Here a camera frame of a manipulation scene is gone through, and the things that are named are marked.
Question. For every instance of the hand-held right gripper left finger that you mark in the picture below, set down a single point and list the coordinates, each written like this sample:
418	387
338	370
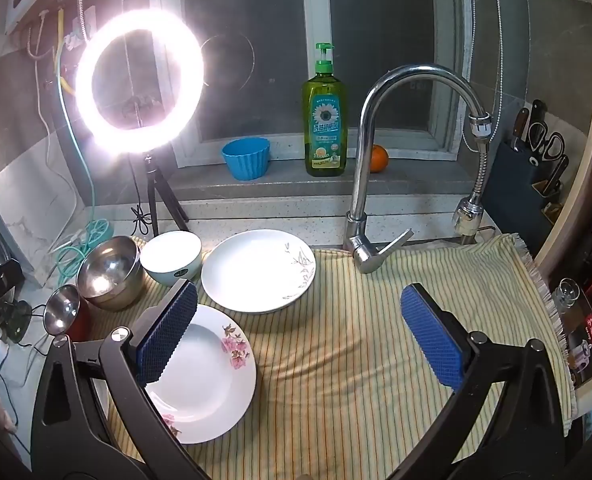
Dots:
168	330

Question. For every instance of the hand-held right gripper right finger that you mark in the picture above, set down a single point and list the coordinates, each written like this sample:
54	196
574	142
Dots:
433	335

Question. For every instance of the white plate pink flowers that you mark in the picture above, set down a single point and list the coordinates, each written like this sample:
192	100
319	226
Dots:
211	385

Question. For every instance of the large steel bowl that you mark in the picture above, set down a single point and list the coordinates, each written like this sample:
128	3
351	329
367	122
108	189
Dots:
108	270

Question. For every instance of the white plate grass print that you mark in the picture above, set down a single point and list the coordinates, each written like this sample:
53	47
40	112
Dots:
256	270

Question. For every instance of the small red steel bowl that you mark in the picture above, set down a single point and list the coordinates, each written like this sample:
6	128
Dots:
61	307

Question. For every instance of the white ceramic bowl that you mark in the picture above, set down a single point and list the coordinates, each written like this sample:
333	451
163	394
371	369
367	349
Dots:
171	255

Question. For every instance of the yellow striped cloth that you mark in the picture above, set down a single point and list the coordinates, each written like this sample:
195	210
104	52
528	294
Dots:
351	360

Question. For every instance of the glass jar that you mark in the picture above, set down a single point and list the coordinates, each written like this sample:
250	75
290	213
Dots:
565	300

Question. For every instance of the black tripod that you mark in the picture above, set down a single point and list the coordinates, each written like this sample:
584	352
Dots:
151	180

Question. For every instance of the dark blue knife block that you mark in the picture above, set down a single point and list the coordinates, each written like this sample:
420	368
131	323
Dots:
510	185

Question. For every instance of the orange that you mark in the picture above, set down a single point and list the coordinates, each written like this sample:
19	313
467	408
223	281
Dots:
379	159

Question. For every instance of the wooden shelf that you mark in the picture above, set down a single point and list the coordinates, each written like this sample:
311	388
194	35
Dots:
570	210

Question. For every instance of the blue ribbed cup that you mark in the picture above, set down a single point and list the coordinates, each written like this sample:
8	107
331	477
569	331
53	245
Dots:
246	160

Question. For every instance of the chrome faucet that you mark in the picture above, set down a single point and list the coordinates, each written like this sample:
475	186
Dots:
363	160

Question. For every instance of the black scissors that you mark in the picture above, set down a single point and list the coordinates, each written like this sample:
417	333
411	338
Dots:
548	142

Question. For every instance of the green dish soap bottle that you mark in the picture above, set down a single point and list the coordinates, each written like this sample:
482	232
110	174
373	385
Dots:
324	130

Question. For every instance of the white window frame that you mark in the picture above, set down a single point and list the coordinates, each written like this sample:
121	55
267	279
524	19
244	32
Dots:
316	10

